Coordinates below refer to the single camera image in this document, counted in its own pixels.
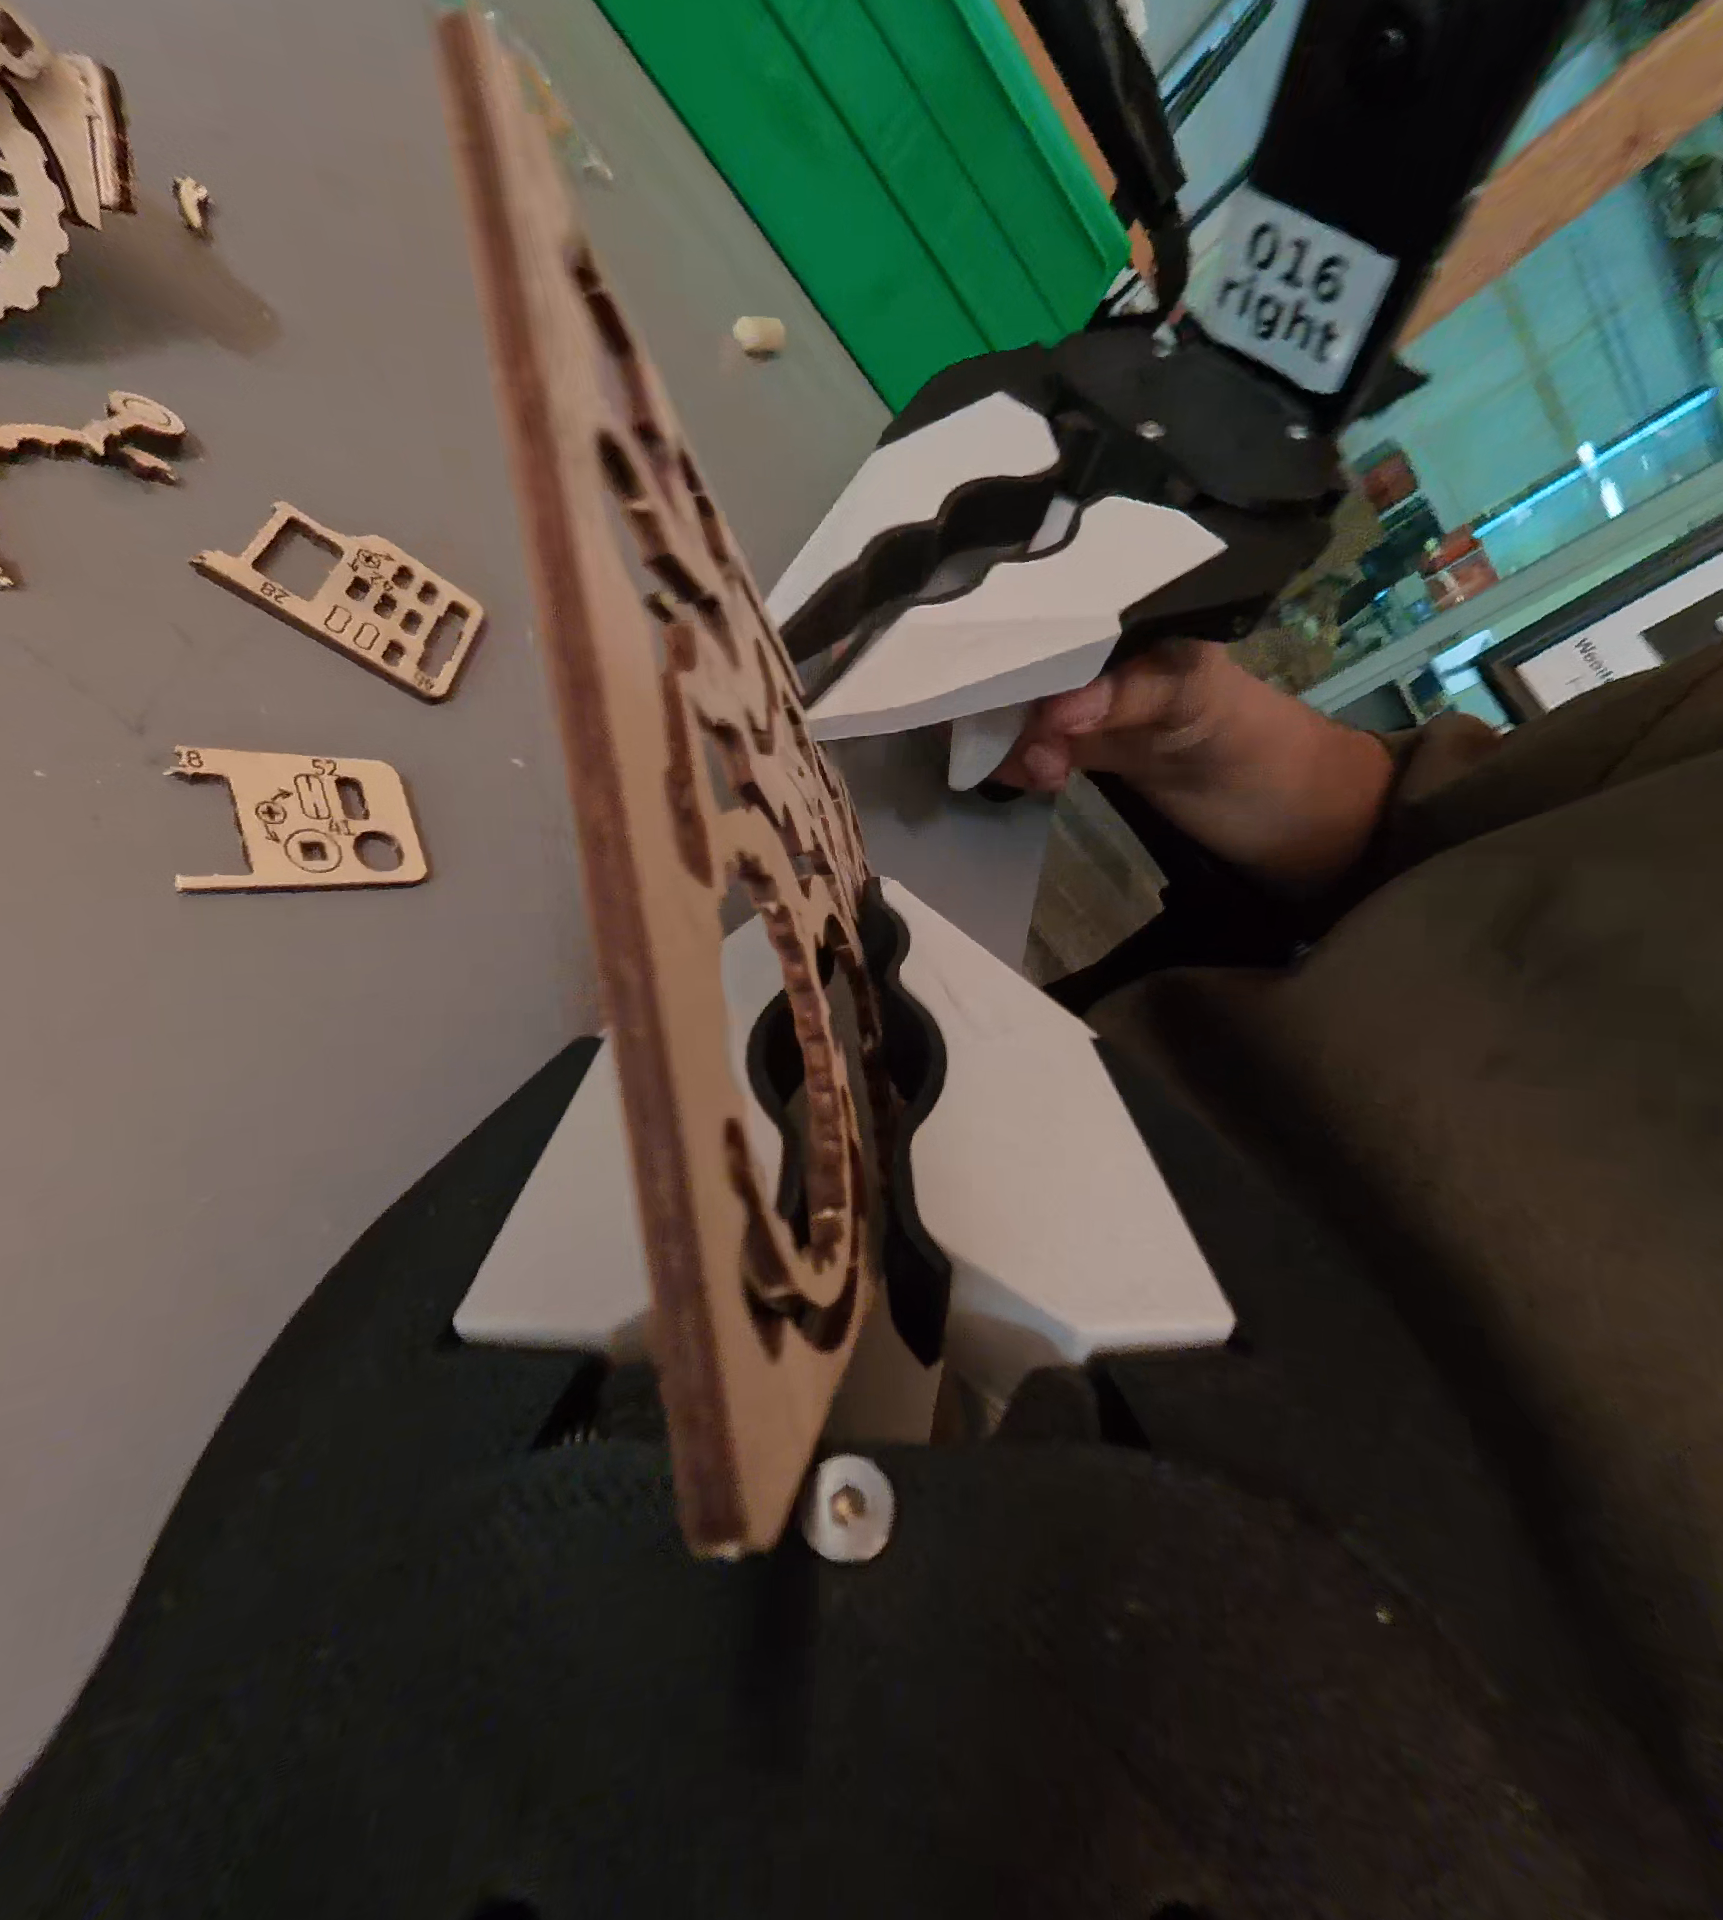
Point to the wooden beam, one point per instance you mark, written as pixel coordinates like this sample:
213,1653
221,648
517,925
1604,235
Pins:
1582,164

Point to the green plastic bin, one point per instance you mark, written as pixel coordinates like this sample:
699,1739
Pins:
877,151

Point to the rectangular wooden piece square holes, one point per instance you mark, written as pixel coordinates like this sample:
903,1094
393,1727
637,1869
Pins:
351,631

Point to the black framed white sign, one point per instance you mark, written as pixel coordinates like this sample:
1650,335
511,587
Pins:
1626,644

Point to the notched wooden piece round holes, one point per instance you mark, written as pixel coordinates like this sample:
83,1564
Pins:
231,840

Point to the wooden laser-cut puzzle sheet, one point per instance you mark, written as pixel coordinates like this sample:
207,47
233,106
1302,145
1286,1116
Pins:
623,900

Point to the small pale peg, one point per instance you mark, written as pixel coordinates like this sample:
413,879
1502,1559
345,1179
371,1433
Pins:
759,335

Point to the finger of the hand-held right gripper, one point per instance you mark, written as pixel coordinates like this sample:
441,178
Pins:
952,451
1072,615

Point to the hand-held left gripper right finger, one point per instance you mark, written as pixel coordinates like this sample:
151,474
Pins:
1056,1171

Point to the person's right hand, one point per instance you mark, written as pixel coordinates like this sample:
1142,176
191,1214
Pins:
1192,735

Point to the person's right forearm olive sleeve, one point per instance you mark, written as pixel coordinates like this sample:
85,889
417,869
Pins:
1476,1201

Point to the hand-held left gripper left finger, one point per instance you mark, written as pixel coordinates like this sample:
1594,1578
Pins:
563,1201

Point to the tiny wooden scrap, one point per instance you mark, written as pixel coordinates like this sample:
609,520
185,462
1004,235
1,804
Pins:
193,205

